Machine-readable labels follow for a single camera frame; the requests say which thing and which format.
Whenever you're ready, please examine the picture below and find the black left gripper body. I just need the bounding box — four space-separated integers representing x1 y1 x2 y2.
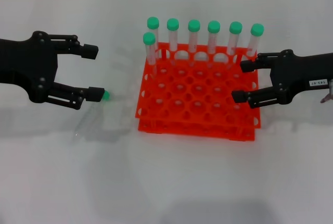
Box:
0 31 58 104

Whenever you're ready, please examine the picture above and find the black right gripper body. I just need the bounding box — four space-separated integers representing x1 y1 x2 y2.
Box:
270 49 333 105

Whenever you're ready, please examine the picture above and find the clear green-capped test tube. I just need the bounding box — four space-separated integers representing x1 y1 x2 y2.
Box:
147 17 161 62
226 21 243 69
74 90 110 141
166 18 181 66
207 20 221 68
241 23 265 66
187 19 201 66
143 32 158 79

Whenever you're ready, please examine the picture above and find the orange test tube rack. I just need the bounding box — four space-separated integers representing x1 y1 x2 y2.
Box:
135 42 262 142

